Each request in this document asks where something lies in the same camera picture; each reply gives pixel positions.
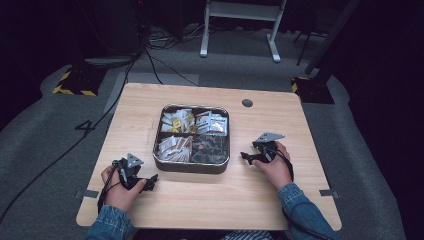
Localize pile of white yellow packets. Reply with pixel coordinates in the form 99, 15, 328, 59
160, 108, 196, 134

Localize person's striped clothing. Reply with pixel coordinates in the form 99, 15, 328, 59
221, 229, 275, 240

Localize person's right hand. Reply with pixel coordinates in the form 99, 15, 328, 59
251, 141, 295, 191

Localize thin black tripod legs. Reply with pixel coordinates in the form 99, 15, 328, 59
292, 29, 322, 67

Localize left hand-held gripper black cable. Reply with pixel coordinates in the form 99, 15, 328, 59
97, 160, 122, 213

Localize thin black floor cable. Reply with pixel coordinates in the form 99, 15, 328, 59
144, 49, 200, 87

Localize long black floor cable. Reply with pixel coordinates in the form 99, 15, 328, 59
0, 49, 145, 224

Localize pile of dark packets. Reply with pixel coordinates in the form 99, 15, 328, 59
191, 134, 229, 164

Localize black yellow striped stand base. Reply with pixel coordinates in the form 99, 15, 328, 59
52, 65, 108, 97
290, 76, 336, 105

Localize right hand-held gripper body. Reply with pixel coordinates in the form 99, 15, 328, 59
251, 132, 286, 165

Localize pile of white brown stick packets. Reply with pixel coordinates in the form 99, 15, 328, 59
156, 134, 194, 163

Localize black slanted stand pole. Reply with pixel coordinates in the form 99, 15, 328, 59
304, 0, 362, 76

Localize bundle of floor cables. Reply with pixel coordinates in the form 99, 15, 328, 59
145, 21, 208, 52

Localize pile of white red packets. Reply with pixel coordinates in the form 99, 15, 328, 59
194, 110, 229, 136

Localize white metal stand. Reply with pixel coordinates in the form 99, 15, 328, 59
198, 0, 288, 64

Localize grey tape strip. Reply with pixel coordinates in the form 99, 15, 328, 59
74, 188, 100, 200
318, 188, 340, 199

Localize person's left hand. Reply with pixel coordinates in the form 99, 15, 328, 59
101, 165, 148, 213

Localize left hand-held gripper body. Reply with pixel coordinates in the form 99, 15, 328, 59
113, 152, 148, 191

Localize square metal tin with compartments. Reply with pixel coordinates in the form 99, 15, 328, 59
152, 103, 231, 175

